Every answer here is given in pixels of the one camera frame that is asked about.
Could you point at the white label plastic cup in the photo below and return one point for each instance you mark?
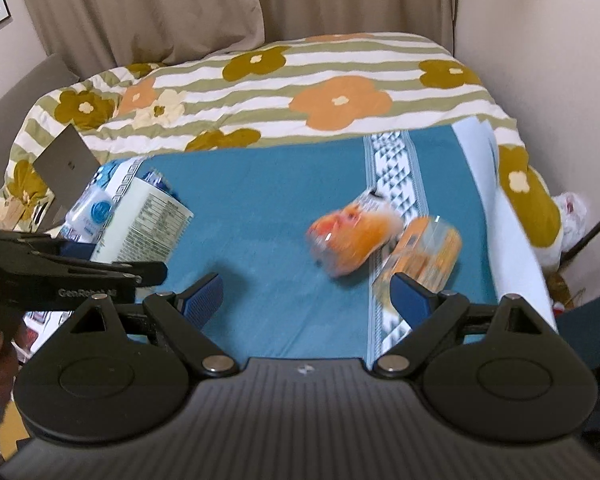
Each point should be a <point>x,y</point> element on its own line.
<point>146,226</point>

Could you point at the white plastic bag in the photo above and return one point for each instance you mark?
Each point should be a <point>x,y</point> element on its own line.
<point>574,217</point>

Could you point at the grey headboard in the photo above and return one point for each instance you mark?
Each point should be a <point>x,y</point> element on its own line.
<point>49,75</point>

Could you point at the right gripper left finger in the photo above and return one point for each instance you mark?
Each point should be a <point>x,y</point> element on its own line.
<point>181,317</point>

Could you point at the blue patterned table cloth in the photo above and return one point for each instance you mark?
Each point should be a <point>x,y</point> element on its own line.
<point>252,207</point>

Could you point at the white blue-logo plastic cup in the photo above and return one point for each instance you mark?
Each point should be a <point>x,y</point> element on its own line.
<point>87,217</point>

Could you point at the floral striped duvet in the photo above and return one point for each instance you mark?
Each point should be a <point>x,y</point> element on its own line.
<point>290,91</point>

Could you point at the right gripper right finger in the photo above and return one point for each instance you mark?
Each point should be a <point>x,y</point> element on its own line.
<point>431,317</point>

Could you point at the blue label plastic cup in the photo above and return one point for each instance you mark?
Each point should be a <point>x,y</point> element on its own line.
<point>157,180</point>

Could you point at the grey laptop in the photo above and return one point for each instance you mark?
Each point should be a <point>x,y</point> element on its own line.
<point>66,166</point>

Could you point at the beige curtain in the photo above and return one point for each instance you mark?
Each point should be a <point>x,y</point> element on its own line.
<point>94,35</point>

